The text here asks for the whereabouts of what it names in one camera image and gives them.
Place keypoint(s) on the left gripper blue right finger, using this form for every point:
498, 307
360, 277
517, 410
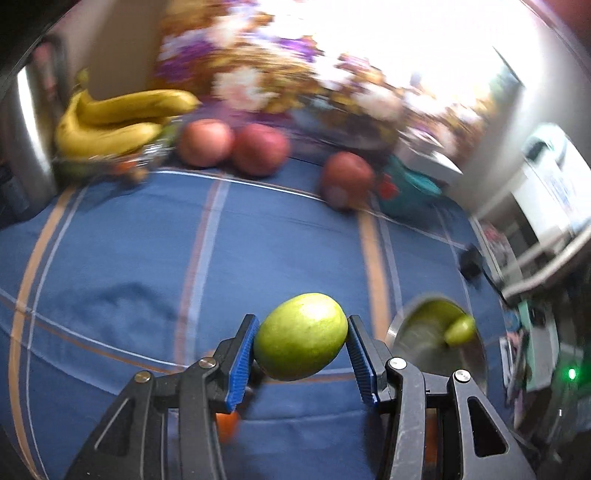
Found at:
360, 347

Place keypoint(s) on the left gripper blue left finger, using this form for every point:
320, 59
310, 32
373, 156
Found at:
238, 361

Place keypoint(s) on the large orange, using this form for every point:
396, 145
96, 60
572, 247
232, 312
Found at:
227, 425

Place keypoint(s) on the large green jujube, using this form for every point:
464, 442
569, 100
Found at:
300, 337

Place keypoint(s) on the stainless steel basin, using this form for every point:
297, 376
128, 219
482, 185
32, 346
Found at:
417, 335

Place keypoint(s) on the black power adapter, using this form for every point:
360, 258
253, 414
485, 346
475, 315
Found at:
471, 264

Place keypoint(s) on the blue plaid tablecloth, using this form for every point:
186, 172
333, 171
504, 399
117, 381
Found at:
108, 281

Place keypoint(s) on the teal plastic box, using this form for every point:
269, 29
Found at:
401, 191

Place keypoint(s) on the dark red apple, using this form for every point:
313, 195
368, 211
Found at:
346, 181

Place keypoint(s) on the middle red apple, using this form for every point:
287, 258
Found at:
260, 150

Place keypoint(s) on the pale red apple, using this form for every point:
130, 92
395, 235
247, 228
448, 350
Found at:
205, 143

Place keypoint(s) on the clear plastic fruit tray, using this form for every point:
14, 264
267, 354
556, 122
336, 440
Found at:
133, 167

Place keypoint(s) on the white shelf rack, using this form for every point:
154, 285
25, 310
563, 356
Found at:
548, 200

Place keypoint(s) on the upper yellow banana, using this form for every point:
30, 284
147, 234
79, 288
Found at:
135, 106

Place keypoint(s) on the yellow banana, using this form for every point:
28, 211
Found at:
75, 140
135, 106

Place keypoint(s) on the lower yellow banana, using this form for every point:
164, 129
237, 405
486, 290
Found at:
75, 140

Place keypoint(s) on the flower painting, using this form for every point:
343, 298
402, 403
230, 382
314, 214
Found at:
361, 74

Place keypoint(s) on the stainless steel thermos jug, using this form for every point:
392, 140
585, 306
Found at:
29, 116

